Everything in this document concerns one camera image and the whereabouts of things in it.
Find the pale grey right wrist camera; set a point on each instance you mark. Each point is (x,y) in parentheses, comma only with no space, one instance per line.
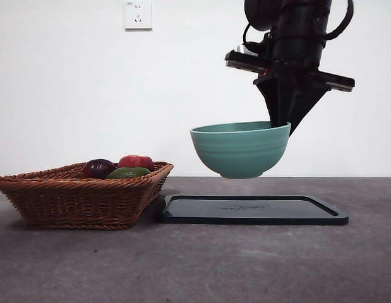
(242,49)

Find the teal bowl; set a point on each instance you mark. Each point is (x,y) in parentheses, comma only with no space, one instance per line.
(239,151)

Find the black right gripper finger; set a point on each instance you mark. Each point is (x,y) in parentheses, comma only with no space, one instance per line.
(304,104)
(277,101)

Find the green fruit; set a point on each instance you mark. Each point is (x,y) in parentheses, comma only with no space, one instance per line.
(129,173)

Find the dark purple fruit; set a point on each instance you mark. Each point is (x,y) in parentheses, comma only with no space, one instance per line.
(97,168)

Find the white wall socket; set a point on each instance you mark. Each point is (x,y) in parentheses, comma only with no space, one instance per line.
(138,15)

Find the dark green tray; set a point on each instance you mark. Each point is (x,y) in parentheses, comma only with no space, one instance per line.
(245,217)

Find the red apple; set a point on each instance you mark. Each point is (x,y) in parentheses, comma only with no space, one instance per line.
(135,161)

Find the brown wicker basket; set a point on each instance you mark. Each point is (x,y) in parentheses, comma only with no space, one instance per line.
(72,205)

